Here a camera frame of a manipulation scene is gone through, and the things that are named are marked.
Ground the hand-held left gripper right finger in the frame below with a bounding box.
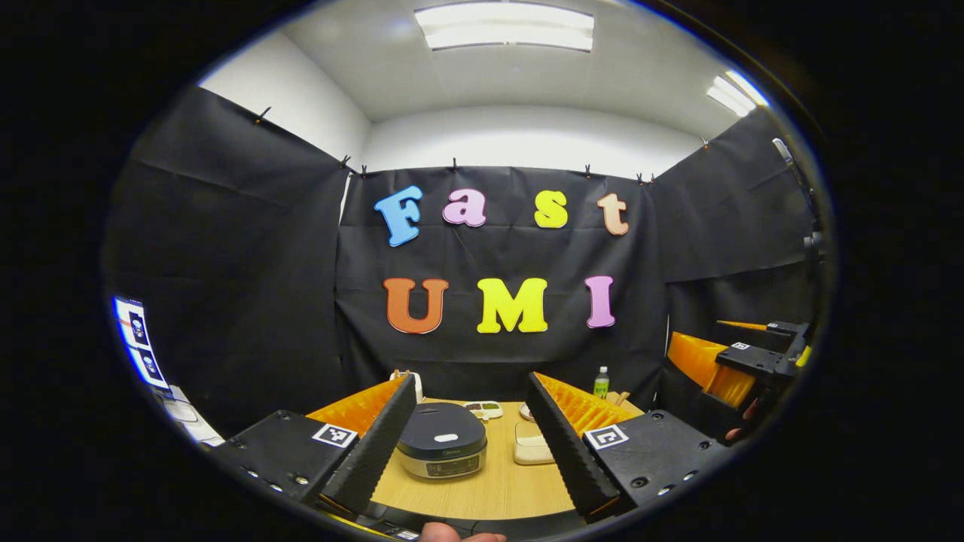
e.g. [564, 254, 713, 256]
[525, 371, 745, 524]

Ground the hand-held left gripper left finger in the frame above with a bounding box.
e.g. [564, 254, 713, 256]
[197, 373, 417, 522]

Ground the cream tray of rice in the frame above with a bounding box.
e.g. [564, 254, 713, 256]
[513, 420, 557, 466]

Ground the dark grey rice cooker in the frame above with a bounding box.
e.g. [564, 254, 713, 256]
[395, 401, 489, 480]

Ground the white toaster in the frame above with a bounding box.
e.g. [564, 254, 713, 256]
[389, 369, 424, 403]

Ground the grey metal stand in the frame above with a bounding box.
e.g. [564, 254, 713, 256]
[772, 137, 829, 264]

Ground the white side desk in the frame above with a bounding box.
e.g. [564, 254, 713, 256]
[154, 384, 225, 446]

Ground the black backdrop cloth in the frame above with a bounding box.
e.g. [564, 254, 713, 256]
[102, 84, 825, 445]

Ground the computer monitor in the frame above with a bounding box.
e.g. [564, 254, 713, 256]
[113, 296, 170, 392]

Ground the long ceiling light panel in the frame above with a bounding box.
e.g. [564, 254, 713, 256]
[414, 2, 596, 53]

